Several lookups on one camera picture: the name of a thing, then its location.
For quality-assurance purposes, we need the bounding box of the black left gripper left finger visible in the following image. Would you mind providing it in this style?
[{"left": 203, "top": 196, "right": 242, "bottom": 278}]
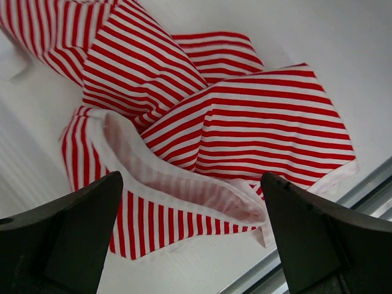
[{"left": 1, "top": 171, "right": 123, "bottom": 293}]

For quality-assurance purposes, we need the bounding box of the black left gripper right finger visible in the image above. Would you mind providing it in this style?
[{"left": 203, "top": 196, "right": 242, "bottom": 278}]
[{"left": 261, "top": 172, "right": 391, "bottom": 293}]

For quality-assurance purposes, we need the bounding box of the red striped tank top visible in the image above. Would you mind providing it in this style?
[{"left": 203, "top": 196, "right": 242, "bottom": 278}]
[{"left": 1, "top": 1, "right": 358, "bottom": 260}]

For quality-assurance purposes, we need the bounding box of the aluminium mounting rail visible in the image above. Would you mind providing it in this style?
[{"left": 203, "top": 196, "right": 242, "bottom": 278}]
[{"left": 224, "top": 160, "right": 391, "bottom": 293}]

